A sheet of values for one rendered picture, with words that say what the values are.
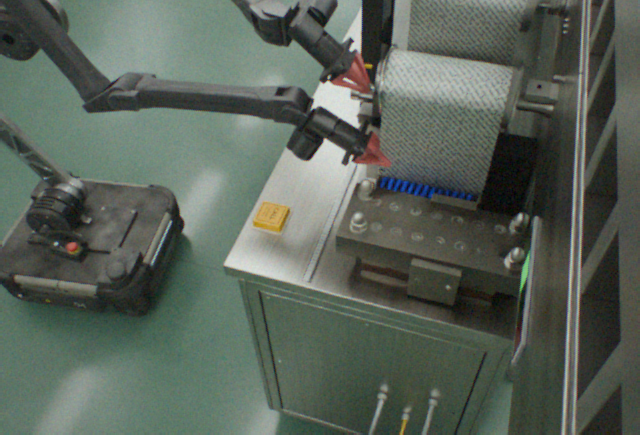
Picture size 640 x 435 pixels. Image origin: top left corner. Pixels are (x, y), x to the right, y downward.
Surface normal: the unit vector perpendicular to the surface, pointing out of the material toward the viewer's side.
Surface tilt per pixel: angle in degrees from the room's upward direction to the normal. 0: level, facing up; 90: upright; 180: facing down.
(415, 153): 90
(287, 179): 0
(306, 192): 0
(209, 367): 0
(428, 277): 90
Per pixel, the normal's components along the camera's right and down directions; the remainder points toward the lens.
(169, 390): -0.03, -0.67
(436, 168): -0.31, 0.71
